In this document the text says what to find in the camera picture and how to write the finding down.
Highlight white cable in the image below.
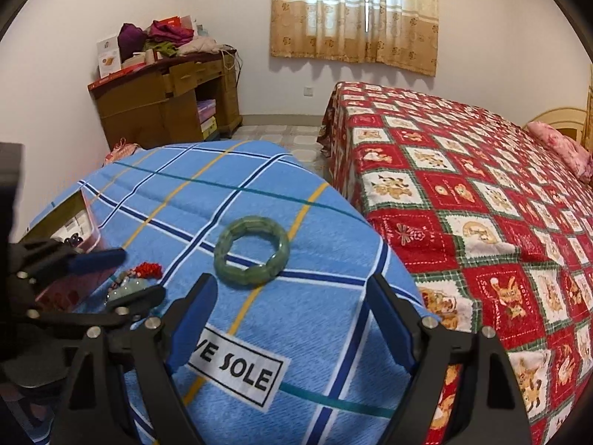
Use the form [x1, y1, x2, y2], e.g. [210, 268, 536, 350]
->
[222, 45, 242, 85]

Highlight green jade bracelet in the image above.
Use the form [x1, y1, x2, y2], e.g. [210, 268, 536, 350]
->
[213, 216, 291, 288]

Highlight printed paper lining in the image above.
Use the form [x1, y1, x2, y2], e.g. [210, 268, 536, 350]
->
[54, 214, 94, 247]

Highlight jade pendant with red tassel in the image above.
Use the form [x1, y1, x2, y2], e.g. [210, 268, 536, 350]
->
[106, 262, 164, 309]

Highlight magenta cloth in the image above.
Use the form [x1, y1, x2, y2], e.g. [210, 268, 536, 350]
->
[148, 18, 196, 44]

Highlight purple storage box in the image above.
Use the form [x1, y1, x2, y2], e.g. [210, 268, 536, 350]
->
[196, 99, 218, 124]

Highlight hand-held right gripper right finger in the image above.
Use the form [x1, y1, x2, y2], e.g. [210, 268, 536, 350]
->
[366, 273, 533, 445]

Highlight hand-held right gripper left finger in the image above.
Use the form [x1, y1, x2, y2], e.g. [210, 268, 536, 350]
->
[49, 273, 218, 445]

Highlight pink pillow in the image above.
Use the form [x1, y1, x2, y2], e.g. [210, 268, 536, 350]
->
[527, 121, 593, 182]

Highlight beige patterned curtain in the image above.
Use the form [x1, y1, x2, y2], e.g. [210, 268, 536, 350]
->
[270, 0, 439, 78]

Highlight pink box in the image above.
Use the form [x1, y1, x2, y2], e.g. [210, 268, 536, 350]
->
[23, 184, 114, 314]

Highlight olive cloth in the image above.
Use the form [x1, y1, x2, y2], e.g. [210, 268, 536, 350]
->
[143, 40, 179, 61]

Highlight beige quilted garment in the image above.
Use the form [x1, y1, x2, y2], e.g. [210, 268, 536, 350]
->
[178, 37, 223, 56]

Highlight flat red box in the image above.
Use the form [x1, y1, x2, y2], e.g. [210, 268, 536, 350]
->
[88, 65, 150, 92]

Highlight yellow wooden headboard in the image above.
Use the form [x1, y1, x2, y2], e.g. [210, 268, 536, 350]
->
[523, 67, 593, 152]

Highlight wooden desk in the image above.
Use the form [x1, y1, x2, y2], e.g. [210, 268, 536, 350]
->
[88, 49, 244, 150]

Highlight white cardboard box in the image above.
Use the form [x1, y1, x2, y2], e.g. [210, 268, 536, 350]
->
[96, 34, 122, 80]

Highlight purple cloth bundle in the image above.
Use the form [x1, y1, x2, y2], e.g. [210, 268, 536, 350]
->
[117, 23, 149, 61]

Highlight red printed blanket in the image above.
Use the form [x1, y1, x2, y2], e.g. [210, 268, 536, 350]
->
[319, 81, 593, 445]

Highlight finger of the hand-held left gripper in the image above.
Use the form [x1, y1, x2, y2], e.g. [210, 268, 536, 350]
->
[27, 285, 168, 329]
[8, 238, 127, 289]

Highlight pile of colourful clothes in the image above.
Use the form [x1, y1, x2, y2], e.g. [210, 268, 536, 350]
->
[104, 138, 140, 164]

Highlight blue plaid cloth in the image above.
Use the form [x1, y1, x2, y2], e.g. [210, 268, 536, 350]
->
[25, 140, 441, 445]

